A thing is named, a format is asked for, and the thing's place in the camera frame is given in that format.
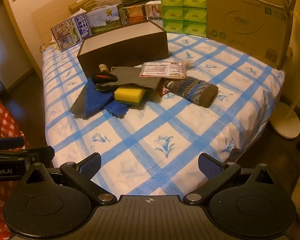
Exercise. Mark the blue cartoon milk carton box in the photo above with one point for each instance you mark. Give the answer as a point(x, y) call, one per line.
point(70, 32)

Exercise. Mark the white box with photo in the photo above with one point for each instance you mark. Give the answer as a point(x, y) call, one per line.
point(153, 11)

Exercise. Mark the large cardboard box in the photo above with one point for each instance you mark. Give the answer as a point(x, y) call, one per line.
point(247, 25)

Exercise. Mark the yellow sponge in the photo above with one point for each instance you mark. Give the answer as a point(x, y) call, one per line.
point(128, 93)

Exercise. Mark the stack of green tissue packs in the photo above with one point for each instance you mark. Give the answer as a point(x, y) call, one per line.
point(182, 15)

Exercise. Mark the blue checked bedsheet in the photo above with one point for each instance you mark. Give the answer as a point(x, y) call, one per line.
point(140, 135)

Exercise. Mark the brown flat cardboard box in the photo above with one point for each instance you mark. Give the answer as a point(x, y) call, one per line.
point(82, 1)

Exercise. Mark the blue microfibre cloth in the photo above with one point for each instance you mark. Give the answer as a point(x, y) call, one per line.
point(97, 97)

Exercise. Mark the red checked cloth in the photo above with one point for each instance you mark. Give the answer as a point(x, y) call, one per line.
point(2, 120)

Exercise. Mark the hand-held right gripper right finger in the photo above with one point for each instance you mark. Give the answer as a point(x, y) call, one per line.
point(208, 167)

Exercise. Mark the milk carton box with cow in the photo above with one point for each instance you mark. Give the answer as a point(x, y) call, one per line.
point(102, 17)

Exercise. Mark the white fan stand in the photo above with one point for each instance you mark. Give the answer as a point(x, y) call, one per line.
point(287, 125)

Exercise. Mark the brown cardboard storage box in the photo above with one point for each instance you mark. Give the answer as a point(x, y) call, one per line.
point(125, 52)

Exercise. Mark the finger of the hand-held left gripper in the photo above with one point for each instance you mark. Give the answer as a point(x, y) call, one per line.
point(10, 142)
point(40, 152)

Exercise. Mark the grey striped knitted sock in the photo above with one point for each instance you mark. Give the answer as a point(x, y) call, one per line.
point(190, 90)

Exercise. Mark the floral beige pillow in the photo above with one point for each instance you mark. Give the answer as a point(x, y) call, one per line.
point(47, 45)

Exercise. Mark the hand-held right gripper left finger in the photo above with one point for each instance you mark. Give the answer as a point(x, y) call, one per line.
point(90, 166)

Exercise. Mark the pink printed packet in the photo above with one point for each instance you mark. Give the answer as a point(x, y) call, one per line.
point(163, 92)

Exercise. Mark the dark grey felt cloth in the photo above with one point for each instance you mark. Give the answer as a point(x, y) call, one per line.
point(77, 107)

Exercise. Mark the red and white packet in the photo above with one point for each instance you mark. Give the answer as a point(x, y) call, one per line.
point(162, 70)

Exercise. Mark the black and red sock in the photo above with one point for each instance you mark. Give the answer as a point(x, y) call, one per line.
point(103, 78)

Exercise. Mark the beige sock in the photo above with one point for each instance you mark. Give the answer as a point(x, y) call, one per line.
point(103, 67)

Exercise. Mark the wooden headboard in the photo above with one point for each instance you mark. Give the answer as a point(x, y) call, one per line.
point(43, 20)

